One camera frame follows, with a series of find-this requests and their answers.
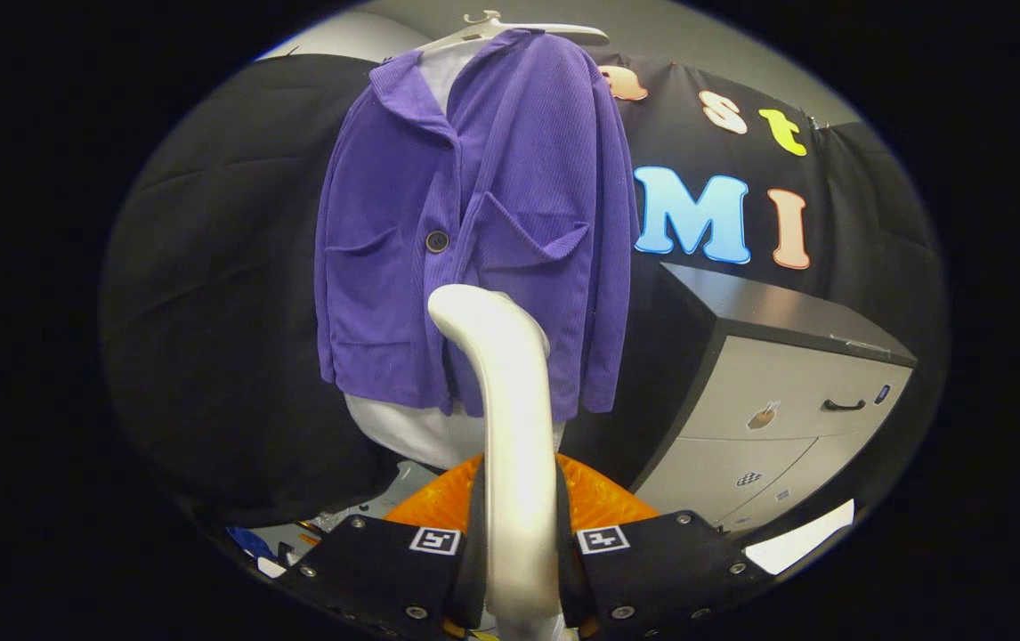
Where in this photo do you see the white garment steamer head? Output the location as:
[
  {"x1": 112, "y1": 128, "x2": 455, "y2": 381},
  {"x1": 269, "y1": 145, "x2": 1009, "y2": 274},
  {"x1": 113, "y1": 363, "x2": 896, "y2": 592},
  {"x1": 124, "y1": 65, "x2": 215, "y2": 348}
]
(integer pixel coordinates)
[{"x1": 427, "y1": 283, "x2": 569, "y2": 624}]

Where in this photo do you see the white shirt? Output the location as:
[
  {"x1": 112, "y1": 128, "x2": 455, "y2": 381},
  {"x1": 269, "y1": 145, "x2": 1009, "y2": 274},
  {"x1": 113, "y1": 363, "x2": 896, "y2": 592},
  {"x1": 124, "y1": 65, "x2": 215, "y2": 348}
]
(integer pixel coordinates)
[{"x1": 345, "y1": 37, "x2": 566, "y2": 471}]

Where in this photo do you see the purple corduroy jacket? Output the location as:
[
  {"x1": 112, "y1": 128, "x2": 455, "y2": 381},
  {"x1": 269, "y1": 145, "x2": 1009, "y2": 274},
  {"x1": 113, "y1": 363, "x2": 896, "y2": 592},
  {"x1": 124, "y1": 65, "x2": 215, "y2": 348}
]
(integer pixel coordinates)
[{"x1": 314, "y1": 28, "x2": 640, "y2": 422}]

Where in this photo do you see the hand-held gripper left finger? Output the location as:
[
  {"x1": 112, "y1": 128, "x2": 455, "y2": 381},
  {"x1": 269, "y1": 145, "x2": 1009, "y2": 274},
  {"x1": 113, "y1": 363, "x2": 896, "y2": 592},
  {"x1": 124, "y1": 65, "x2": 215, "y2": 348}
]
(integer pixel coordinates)
[{"x1": 277, "y1": 454, "x2": 491, "y2": 640}]

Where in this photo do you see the blue item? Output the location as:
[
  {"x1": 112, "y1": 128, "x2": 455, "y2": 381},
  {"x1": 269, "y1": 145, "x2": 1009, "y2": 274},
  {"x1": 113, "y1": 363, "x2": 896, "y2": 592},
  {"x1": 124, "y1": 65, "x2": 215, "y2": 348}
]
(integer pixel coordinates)
[{"x1": 227, "y1": 525, "x2": 279, "y2": 562}]

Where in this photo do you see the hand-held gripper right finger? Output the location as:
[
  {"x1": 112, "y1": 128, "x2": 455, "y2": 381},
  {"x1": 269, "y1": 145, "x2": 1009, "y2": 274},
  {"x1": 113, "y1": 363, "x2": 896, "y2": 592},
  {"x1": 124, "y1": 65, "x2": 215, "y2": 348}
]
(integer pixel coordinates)
[{"x1": 555, "y1": 452, "x2": 775, "y2": 640}]

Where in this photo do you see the white plastic clothes hanger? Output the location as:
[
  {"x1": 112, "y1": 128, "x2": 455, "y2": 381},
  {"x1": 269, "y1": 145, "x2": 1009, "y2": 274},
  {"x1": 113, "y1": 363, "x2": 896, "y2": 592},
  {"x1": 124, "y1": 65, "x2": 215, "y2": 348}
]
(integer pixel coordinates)
[{"x1": 417, "y1": 9, "x2": 609, "y2": 54}]

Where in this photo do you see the grey cabinet with dark top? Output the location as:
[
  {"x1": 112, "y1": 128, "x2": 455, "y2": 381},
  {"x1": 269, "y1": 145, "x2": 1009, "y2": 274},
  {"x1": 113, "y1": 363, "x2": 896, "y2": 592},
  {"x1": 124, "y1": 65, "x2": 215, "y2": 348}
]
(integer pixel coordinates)
[{"x1": 559, "y1": 261, "x2": 919, "y2": 535}]

